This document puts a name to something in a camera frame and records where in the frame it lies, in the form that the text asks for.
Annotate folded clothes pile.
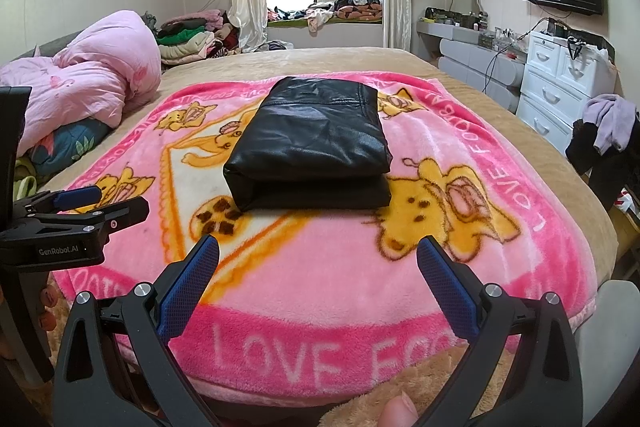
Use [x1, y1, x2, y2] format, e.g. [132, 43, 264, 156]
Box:
[155, 9, 241, 68]

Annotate person's thumb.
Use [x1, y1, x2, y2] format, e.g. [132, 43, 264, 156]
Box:
[376, 392, 419, 427]

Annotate pink rolled duvet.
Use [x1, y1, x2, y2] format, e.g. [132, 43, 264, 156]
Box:
[1, 10, 162, 156]

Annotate white drawer cabinet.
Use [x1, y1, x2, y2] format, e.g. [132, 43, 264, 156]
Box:
[516, 31, 617, 153]

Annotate lilac garment on chair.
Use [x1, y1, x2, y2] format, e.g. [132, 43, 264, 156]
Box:
[582, 93, 637, 155]

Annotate beige bed sheet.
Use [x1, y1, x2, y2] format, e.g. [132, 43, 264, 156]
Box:
[43, 46, 618, 284]

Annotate cream fluffy rug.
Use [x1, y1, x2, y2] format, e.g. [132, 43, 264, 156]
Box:
[316, 345, 516, 427]

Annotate white vanity desk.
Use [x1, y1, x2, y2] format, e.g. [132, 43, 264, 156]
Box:
[416, 8, 526, 113]

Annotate pink cartoon bear blanket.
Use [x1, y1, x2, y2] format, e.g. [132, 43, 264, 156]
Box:
[54, 72, 598, 407]

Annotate clothes on window sill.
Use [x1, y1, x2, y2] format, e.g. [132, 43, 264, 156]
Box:
[267, 0, 383, 35]

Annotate black leather jacket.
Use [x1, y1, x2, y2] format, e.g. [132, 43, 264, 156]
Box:
[224, 77, 393, 211]

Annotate dark floral pillow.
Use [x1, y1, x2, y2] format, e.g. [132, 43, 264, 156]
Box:
[27, 118, 112, 179]

